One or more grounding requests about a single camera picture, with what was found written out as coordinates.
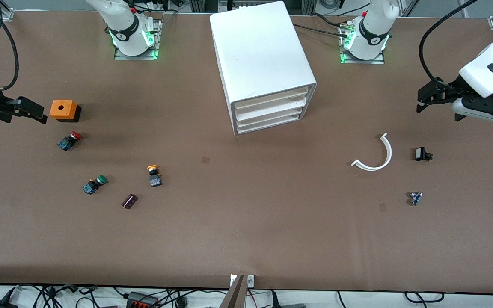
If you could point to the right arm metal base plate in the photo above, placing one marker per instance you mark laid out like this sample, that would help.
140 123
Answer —
158 32

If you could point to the black orange power strip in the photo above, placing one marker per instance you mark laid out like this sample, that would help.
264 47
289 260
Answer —
140 300

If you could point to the white curved plastic strip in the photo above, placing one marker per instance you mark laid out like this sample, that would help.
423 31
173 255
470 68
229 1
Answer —
388 154

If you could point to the small blue electronic component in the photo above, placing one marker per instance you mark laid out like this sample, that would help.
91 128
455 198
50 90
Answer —
415 198

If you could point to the green push button switch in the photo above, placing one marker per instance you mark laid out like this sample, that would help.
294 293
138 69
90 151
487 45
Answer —
90 187

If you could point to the maroon cylindrical capacitor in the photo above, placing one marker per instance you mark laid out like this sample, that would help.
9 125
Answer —
129 201

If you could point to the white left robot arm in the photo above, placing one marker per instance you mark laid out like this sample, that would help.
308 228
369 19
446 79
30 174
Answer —
372 34

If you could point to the small black plastic component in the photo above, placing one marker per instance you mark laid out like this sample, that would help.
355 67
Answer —
420 154

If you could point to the grey camera stand post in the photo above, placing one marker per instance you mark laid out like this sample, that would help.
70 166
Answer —
234 295

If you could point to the black power adapter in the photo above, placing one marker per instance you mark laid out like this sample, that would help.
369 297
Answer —
0 304

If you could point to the white plastic drawer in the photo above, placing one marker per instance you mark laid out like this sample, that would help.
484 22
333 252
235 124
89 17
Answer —
272 106
270 115
272 97
269 122

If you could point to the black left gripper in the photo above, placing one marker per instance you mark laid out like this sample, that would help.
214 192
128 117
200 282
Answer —
451 91

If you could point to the white drawer cabinet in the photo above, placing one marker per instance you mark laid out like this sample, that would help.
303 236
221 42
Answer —
259 51

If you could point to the white mounting bracket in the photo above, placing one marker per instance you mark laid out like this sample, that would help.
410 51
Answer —
250 281
232 280

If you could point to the red push button switch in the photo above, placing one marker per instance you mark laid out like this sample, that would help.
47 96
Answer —
66 143

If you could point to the yellow push button switch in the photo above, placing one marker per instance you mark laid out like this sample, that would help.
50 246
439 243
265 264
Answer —
154 179

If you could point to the orange button enclosure box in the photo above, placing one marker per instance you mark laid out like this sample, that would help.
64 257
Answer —
64 112

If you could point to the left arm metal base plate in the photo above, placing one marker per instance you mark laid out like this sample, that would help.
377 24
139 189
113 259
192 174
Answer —
362 61

